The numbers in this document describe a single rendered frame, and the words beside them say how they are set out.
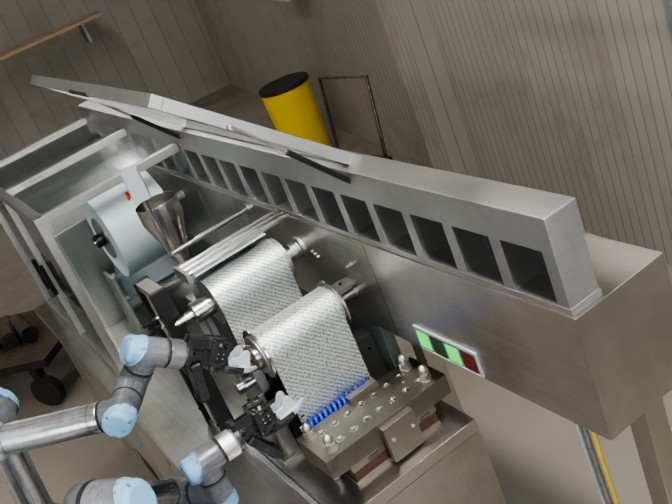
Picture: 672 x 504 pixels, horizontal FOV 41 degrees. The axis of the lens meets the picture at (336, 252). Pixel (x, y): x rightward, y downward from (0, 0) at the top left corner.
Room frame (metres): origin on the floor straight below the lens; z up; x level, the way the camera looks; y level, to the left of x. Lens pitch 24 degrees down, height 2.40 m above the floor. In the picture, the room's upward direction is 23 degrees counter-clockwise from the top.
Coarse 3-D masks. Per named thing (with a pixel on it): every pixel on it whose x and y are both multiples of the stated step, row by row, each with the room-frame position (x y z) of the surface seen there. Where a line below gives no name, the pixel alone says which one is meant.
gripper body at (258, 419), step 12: (252, 408) 2.02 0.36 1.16; (264, 408) 1.99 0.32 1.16; (228, 420) 2.00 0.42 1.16; (240, 420) 1.98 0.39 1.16; (252, 420) 1.99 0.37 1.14; (264, 420) 1.99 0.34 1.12; (240, 432) 1.98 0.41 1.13; (252, 432) 1.98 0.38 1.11; (264, 432) 1.98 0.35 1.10; (240, 444) 1.95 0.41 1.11
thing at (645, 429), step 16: (416, 352) 2.40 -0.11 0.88; (448, 400) 2.37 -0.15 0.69; (640, 416) 1.55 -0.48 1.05; (656, 416) 1.55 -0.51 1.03; (640, 432) 1.56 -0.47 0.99; (656, 432) 1.54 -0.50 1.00; (640, 448) 1.58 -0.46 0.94; (656, 448) 1.54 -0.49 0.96; (656, 464) 1.54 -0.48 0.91; (656, 480) 1.56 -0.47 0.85; (656, 496) 1.57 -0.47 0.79
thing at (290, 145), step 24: (96, 96) 2.26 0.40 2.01; (120, 96) 2.09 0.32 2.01; (144, 96) 1.95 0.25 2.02; (144, 120) 3.03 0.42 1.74; (168, 120) 3.03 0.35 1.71; (192, 120) 1.97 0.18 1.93; (216, 120) 1.96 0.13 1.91; (240, 120) 1.98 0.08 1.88; (264, 144) 2.49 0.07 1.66; (288, 144) 2.01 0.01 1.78; (312, 144) 2.03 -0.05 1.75
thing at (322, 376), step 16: (336, 336) 2.13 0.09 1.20; (352, 336) 2.14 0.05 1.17; (320, 352) 2.10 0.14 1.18; (336, 352) 2.12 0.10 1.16; (352, 352) 2.14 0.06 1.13; (288, 368) 2.06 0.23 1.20; (304, 368) 2.08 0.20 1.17; (320, 368) 2.09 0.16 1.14; (336, 368) 2.11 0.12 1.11; (352, 368) 2.13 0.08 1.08; (288, 384) 2.06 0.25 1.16; (304, 384) 2.07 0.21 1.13; (320, 384) 2.09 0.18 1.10; (336, 384) 2.10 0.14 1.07; (352, 384) 2.12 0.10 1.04; (304, 400) 2.06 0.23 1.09; (320, 400) 2.08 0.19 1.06; (304, 416) 2.06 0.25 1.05
